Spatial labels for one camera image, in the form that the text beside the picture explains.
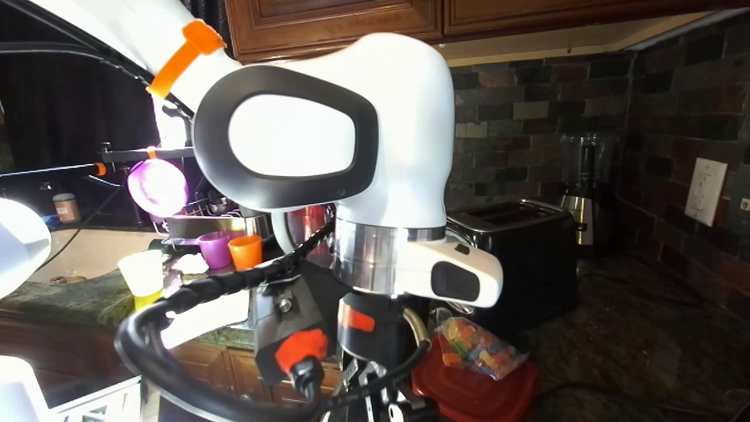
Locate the clear bag of gummy bears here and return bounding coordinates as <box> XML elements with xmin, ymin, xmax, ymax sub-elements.
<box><xmin>431</xmin><ymin>315</ymin><xmax>529</xmax><ymax>386</ymax></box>

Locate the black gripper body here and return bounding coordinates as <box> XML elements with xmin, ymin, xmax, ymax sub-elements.
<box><xmin>336</xmin><ymin>292</ymin><xmax>418</xmax><ymax>368</ymax></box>

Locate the orange plastic cup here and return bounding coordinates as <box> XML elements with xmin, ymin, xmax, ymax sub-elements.
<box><xmin>226</xmin><ymin>232</ymin><xmax>267</xmax><ymax>274</ymax></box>

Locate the small white jar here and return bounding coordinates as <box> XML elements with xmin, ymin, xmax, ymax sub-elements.
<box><xmin>50</xmin><ymin>191</ymin><xmax>85</xmax><ymax>227</ymax></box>

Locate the yellow-green plastic cup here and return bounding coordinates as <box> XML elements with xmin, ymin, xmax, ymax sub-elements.
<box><xmin>129</xmin><ymin>288</ymin><xmax>166</xmax><ymax>318</ymax></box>

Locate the purple round bowl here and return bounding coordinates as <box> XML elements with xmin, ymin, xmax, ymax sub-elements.
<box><xmin>125</xmin><ymin>155</ymin><xmax>189</xmax><ymax>220</ymax></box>

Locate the purple plastic cup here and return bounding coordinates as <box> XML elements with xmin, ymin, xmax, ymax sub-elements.
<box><xmin>194</xmin><ymin>231</ymin><xmax>236</xmax><ymax>273</ymax></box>

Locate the wooden upper cabinet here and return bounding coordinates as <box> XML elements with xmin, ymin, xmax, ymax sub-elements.
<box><xmin>220</xmin><ymin>0</ymin><xmax>750</xmax><ymax>67</ymax></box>

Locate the white plastic cup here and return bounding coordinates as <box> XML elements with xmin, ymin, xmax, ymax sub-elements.
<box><xmin>114</xmin><ymin>250</ymin><xmax>166</xmax><ymax>301</ymax></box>

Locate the red plate with food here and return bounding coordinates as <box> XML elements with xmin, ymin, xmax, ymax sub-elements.
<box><xmin>411</xmin><ymin>340</ymin><xmax>545</xmax><ymax>422</ymax></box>

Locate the black chrome toaster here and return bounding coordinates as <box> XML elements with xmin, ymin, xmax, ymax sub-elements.
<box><xmin>447</xmin><ymin>197</ymin><xmax>582</xmax><ymax>335</ymax></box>

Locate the small white dish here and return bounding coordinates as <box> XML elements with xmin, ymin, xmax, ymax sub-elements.
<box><xmin>172</xmin><ymin>251</ymin><xmax>212</xmax><ymax>279</ymax></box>

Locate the dish rack with dishes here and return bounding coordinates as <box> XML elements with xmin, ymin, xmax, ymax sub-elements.
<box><xmin>159</xmin><ymin>194</ymin><xmax>274</xmax><ymax>244</ymax></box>

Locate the thin black cable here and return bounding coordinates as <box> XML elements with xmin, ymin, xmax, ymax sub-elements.
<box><xmin>43</xmin><ymin>186</ymin><xmax>125</xmax><ymax>266</ymax></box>

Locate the white wire rack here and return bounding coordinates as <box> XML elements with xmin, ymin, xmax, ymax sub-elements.
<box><xmin>44</xmin><ymin>374</ymin><xmax>147</xmax><ymax>422</ymax></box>

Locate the orange strap on arm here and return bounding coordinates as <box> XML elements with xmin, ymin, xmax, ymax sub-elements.
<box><xmin>146</xmin><ymin>17</ymin><xmax>230</xmax><ymax>102</ymax></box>

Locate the black wrist camera orange mount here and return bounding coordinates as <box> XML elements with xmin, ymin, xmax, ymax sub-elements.
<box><xmin>249</xmin><ymin>273</ymin><xmax>336</xmax><ymax>394</ymax></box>

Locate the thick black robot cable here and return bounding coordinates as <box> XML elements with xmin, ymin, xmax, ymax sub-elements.
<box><xmin>112</xmin><ymin>223</ymin><xmax>434</xmax><ymax>422</ymax></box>

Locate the white wall outlet plate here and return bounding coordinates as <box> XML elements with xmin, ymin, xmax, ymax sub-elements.
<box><xmin>683</xmin><ymin>155</ymin><xmax>732</xmax><ymax>231</ymax></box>

